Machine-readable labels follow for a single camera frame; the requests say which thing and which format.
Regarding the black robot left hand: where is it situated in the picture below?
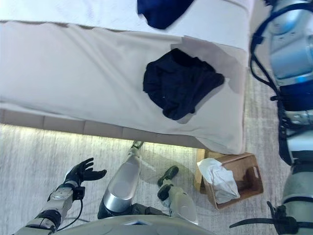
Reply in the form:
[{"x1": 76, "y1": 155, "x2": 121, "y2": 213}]
[{"x1": 64, "y1": 157, "x2": 108, "y2": 189}]

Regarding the black garment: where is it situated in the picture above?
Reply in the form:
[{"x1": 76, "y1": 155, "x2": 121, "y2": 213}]
[{"x1": 142, "y1": 47, "x2": 226, "y2": 121}]

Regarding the white garment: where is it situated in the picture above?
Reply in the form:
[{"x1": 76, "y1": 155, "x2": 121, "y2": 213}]
[{"x1": 196, "y1": 158, "x2": 241, "y2": 205}]

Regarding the blue garment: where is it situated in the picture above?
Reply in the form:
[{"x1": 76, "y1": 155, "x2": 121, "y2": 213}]
[{"x1": 136, "y1": 0, "x2": 197, "y2": 31}]

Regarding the beige bed runner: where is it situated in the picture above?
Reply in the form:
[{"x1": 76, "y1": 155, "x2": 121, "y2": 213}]
[{"x1": 0, "y1": 21, "x2": 248, "y2": 156}]

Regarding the white bed duvet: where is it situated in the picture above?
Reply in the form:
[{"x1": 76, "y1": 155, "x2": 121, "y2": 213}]
[{"x1": 0, "y1": 0, "x2": 256, "y2": 50}]

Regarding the brown wicker basket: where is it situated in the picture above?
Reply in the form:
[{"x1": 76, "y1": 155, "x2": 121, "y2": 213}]
[{"x1": 194, "y1": 151, "x2": 265, "y2": 211}]

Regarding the silver robot left leg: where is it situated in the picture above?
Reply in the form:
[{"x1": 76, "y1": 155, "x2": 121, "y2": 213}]
[{"x1": 97, "y1": 141, "x2": 145, "y2": 220}]

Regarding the grey striped rug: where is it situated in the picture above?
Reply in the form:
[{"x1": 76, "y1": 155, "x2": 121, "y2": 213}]
[{"x1": 0, "y1": 65, "x2": 313, "y2": 235}]

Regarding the grey robot torso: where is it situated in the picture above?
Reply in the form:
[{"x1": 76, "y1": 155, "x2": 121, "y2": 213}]
[{"x1": 58, "y1": 214, "x2": 221, "y2": 235}]

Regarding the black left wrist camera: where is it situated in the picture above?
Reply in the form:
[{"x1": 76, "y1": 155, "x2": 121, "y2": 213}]
[{"x1": 73, "y1": 186, "x2": 87, "y2": 200}]

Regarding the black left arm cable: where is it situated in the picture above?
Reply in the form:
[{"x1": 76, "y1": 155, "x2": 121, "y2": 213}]
[{"x1": 55, "y1": 187, "x2": 87, "y2": 231}]

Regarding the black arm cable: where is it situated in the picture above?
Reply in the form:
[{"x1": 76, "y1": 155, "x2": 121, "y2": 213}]
[
  {"x1": 248, "y1": 9, "x2": 313, "y2": 235},
  {"x1": 55, "y1": 187, "x2": 87, "y2": 231}
]

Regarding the taupe upholstered bed frame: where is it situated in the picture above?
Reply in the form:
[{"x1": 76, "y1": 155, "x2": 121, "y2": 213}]
[{"x1": 0, "y1": 109, "x2": 209, "y2": 150}]

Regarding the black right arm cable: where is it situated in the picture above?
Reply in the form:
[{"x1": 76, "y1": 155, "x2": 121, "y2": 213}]
[{"x1": 248, "y1": 9, "x2": 313, "y2": 235}]

